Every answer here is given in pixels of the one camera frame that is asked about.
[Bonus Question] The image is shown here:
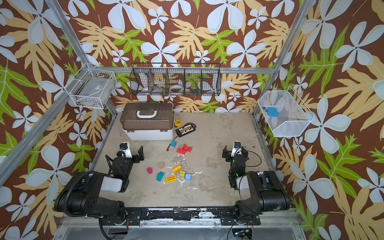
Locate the red arch block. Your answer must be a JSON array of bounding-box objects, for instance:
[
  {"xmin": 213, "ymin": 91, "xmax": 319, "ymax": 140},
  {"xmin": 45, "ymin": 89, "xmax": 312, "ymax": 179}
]
[{"xmin": 183, "ymin": 144, "xmax": 193, "ymax": 153}]

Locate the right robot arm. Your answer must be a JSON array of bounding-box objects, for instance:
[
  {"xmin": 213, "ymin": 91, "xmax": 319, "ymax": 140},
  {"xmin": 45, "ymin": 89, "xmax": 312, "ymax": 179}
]
[{"xmin": 222, "ymin": 142, "xmax": 291, "ymax": 219}]

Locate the orange cylinder block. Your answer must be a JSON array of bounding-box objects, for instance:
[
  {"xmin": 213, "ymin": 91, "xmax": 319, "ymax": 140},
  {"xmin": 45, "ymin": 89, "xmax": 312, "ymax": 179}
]
[{"xmin": 172, "ymin": 165, "xmax": 183, "ymax": 174}]

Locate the brown lid white toolbox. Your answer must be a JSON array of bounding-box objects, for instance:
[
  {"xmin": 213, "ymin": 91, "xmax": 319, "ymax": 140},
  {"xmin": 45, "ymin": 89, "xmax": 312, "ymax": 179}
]
[{"xmin": 120, "ymin": 103, "xmax": 174, "ymax": 141}]

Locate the red rectangular block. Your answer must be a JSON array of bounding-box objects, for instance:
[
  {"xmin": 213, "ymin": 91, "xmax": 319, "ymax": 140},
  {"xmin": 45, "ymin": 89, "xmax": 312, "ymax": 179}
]
[{"xmin": 177, "ymin": 148, "xmax": 187, "ymax": 155}]

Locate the blue object in basket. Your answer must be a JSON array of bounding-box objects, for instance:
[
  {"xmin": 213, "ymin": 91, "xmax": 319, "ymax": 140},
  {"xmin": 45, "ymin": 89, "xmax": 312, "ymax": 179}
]
[{"xmin": 267, "ymin": 107, "xmax": 279, "ymax": 118}]

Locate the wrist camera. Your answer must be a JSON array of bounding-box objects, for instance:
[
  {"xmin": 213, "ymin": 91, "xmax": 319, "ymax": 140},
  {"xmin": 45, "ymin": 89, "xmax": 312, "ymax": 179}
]
[
  {"xmin": 231, "ymin": 141, "xmax": 242, "ymax": 157},
  {"xmin": 120, "ymin": 142, "xmax": 132, "ymax": 158}
]

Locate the white mesh basket right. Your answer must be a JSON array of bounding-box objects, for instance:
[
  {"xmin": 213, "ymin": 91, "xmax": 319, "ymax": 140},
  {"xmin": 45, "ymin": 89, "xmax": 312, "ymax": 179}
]
[{"xmin": 258, "ymin": 88, "xmax": 315, "ymax": 138}]

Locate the white wire basket left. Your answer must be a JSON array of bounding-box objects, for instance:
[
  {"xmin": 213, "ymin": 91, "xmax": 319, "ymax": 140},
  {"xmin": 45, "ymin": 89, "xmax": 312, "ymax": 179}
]
[{"xmin": 67, "ymin": 68, "xmax": 117, "ymax": 109}]

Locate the red black cable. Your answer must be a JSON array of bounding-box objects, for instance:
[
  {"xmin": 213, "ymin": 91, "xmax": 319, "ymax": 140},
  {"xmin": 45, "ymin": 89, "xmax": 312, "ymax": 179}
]
[{"xmin": 166, "ymin": 135, "xmax": 180, "ymax": 152}]

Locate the yellow striped block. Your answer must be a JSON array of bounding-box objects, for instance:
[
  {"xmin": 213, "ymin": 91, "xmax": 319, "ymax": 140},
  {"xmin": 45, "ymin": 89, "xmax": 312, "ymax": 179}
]
[{"xmin": 166, "ymin": 176, "xmax": 177, "ymax": 183}]

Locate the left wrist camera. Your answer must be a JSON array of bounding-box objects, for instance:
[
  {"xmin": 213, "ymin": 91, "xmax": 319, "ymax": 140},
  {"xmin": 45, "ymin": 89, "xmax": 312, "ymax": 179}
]
[{"xmin": 120, "ymin": 142, "xmax": 132, "ymax": 158}]

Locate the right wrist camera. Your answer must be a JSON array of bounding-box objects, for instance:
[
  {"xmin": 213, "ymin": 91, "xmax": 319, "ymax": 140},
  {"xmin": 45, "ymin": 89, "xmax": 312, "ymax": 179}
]
[{"xmin": 231, "ymin": 141, "xmax": 242, "ymax": 157}]

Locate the black wire wall basket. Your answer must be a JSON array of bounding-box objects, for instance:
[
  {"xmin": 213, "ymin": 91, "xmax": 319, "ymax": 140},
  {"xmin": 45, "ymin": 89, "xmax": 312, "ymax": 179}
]
[{"xmin": 129, "ymin": 63, "xmax": 222, "ymax": 96}]

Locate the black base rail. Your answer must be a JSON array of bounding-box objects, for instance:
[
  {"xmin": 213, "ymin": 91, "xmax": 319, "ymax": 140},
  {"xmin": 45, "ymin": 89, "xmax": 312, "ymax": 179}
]
[{"xmin": 101, "ymin": 206, "xmax": 261, "ymax": 227}]

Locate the yellow tape measure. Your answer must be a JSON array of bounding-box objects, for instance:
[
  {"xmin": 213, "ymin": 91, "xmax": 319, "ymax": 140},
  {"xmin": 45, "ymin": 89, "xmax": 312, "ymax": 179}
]
[{"xmin": 174, "ymin": 120, "xmax": 182, "ymax": 128}]

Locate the black charging board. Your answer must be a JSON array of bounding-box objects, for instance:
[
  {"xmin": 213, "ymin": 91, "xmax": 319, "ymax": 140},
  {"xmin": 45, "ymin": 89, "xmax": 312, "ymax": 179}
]
[{"xmin": 176, "ymin": 123, "xmax": 197, "ymax": 138}]

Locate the teal triangular block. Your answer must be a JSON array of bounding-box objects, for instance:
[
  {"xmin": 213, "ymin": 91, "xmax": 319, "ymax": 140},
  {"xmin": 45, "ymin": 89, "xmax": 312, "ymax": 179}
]
[{"xmin": 156, "ymin": 172, "xmax": 165, "ymax": 182}]

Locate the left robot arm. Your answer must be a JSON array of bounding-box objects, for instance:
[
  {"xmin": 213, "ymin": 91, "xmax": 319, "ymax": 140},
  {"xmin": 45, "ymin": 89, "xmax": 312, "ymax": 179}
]
[{"xmin": 54, "ymin": 143, "xmax": 145, "ymax": 222}]

